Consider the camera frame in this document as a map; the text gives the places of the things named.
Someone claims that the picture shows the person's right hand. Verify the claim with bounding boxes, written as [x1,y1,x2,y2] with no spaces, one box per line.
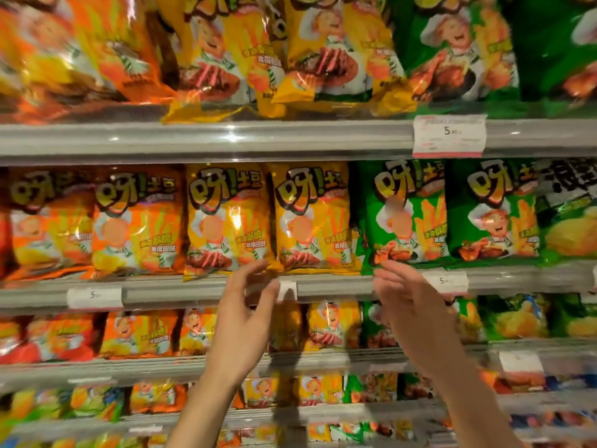
[373,259,467,378]

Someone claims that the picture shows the person's left hand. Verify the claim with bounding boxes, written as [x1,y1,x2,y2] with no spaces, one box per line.
[205,261,280,393]

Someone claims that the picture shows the shelf row of bags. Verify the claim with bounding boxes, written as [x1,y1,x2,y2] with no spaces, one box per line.
[387,0,597,117]
[0,370,597,448]
[361,296,486,348]

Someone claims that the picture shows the green chicken snack packet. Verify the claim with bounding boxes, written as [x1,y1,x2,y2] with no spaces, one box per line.
[445,158,542,266]
[356,159,451,276]

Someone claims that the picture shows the yellow steak snack packet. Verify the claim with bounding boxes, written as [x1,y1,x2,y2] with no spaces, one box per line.
[268,161,363,276]
[272,0,419,118]
[183,162,276,281]
[156,0,285,124]

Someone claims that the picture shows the orange chef snack packet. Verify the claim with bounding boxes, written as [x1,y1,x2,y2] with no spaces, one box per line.
[0,0,176,124]
[91,165,187,276]
[4,167,96,281]

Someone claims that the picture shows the green frog chip bag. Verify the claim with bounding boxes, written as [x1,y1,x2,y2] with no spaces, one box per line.
[534,158,597,264]

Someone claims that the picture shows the red tomato chip bags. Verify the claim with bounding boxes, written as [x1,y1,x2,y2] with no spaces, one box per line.
[0,317,96,365]

